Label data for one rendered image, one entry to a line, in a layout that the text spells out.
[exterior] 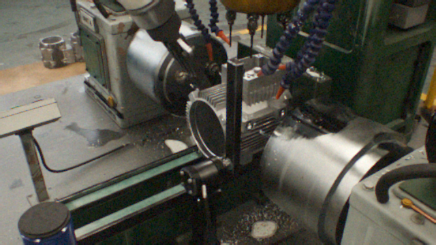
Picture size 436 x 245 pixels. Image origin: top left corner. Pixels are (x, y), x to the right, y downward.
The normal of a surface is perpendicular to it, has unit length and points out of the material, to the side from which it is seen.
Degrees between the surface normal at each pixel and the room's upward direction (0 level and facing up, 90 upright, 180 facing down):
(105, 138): 0
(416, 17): 90
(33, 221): 0
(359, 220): 90
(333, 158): 39
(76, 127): 0
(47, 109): 54
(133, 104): 90
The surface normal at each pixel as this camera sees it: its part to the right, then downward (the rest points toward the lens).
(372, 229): -0.82, 0.31
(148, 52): -0.63, -0.29
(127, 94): 0.58, 0.44
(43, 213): 0.00, -0.84
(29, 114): 0.47, -0.14
